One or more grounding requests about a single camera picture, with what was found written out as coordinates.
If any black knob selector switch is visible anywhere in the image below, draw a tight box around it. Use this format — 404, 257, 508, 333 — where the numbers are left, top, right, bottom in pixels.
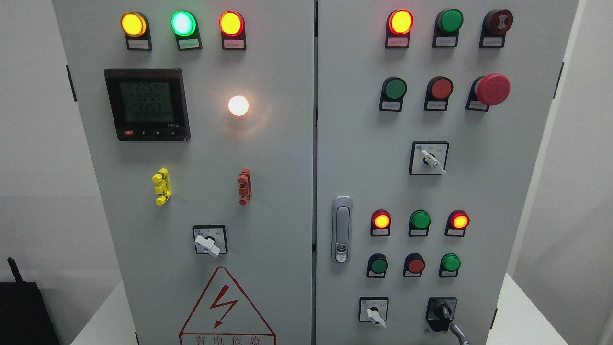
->
425, 297, 457, 332

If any red terminal connector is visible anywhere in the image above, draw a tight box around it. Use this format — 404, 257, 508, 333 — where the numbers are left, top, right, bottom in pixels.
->
237, 168, 252, 206

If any red lit lamp lower left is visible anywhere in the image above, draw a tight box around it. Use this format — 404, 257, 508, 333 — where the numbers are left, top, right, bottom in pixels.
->
370, 209, 391, 237

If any red lit lamp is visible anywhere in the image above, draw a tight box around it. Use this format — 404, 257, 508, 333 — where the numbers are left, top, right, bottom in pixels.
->
370, 209, 391, 237
385, 9, 414, 49

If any white glowing lamp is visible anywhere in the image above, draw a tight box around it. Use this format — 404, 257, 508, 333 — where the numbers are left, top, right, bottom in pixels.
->
227, 95, 250, 116

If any green push button lower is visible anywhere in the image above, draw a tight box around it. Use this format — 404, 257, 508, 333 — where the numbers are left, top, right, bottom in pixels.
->
366, 253, 389, 278

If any green push button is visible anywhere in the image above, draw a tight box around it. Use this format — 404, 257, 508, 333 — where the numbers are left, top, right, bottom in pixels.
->
366, 253, 389, 278
379, 76, 407, 112

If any green push button upper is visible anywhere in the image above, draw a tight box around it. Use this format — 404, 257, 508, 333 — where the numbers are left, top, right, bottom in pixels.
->
379, 76, 407, 112

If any left grey cabinet door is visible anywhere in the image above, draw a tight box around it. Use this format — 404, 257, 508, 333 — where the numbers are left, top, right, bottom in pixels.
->
53, 0, 315, 345

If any grey cabinet door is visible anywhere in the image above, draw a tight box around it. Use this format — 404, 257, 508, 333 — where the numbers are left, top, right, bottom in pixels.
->
53, 0, 315, 345
314, 0, 578, 345

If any green lamp lower middle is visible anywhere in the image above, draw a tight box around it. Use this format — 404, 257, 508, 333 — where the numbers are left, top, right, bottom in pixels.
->
408, 209, 431, 237

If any right grey cabinet door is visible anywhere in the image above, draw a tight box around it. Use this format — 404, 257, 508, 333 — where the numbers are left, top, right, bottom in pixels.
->
314, 0, 578, 345

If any red push button lower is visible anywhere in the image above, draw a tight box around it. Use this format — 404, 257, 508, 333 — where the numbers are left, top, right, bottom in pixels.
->
402, 253, 426, 278

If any red push button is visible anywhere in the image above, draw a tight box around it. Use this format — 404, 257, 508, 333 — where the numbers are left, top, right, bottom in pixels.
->
402, 253, 426, 278
423, 76, 454, 111

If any yellow terminal connector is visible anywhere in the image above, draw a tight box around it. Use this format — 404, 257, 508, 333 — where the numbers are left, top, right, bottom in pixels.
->
151, 168, 171, 206

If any red push button upper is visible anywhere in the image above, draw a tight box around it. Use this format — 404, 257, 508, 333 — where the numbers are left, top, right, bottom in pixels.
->
423, 76, 454, 111

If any red lamp lower right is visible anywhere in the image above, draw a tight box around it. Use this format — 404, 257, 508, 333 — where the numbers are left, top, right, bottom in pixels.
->
445, 210, 470, 237

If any red lightning warning sticker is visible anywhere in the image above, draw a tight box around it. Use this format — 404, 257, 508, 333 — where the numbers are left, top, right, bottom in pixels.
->
179, 266, 277, 345

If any red lit lamp left door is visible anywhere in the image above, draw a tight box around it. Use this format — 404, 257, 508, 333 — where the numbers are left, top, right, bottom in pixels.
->
219, 11, 247, 50

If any green lamp bottom right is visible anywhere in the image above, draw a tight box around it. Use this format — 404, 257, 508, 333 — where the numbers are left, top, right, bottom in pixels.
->
438, 253, 462, 278

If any black digital power meter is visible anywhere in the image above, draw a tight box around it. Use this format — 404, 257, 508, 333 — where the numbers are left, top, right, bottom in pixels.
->
104, 68, 190, 141

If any red lit lamp right top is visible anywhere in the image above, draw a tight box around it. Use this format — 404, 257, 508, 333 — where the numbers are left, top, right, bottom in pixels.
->
385, 9, 414, 49

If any green lit indicator lamp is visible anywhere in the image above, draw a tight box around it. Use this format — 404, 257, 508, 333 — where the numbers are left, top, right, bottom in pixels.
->
170, 10, 202, 51

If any red emergency stop button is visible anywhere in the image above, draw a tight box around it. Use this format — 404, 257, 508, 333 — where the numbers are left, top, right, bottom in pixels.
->
465, 73, 511, 112

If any green lamp right top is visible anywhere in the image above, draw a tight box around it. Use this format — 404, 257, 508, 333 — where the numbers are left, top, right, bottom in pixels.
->
432, 9, 464, 48

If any yellow indicator lamp top left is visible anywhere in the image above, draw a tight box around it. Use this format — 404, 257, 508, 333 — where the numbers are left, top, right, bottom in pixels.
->
121, 11, 152, 51

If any dark red buzzer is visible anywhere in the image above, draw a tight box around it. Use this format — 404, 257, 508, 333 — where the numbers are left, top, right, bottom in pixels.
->
479, 9, 514, 48

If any black device with antenna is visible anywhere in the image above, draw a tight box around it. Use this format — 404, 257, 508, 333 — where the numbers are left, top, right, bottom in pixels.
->
0, 257, 60, 345

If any silver door lock handle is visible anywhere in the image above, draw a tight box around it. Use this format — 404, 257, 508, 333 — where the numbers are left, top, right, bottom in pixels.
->
331, 196, 353, 264

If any white selector switch left door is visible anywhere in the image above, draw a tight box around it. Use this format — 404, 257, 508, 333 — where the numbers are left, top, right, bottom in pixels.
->
192, 225, 228, 258

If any white selector switch upper right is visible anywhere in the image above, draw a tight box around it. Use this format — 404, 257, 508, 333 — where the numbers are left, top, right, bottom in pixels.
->
409, 141, 449, 175

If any white selector switch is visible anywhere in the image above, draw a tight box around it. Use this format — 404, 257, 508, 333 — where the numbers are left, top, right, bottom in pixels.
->
409, 141, 449, 175
358, 297, 389, 329

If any white selector switch bottom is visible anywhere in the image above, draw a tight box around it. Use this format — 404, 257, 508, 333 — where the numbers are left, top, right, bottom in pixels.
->
358, 297, 389, 329

